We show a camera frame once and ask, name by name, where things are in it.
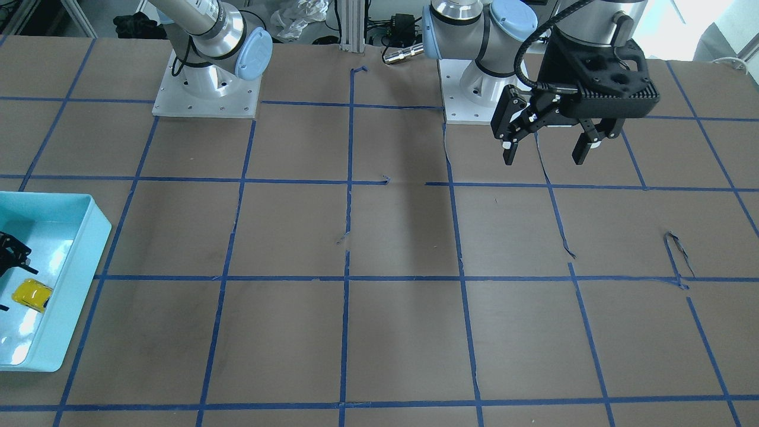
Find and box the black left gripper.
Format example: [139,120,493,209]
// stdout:
[490,36,661,165]

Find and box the yellow beetle toy car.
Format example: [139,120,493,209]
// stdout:
[11,278,54,314]

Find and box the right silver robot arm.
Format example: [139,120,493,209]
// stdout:
[2,1,273,281]

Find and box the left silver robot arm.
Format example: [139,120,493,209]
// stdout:
[421,1,661,165]

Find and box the teal plastic storage bin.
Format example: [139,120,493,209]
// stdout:
[1,192,111,372]

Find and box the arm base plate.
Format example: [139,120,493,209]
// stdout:
[152,52,262,119]
[438,59,529,125]

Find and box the aluminium frame post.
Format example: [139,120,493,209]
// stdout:
[334,1,368,56]

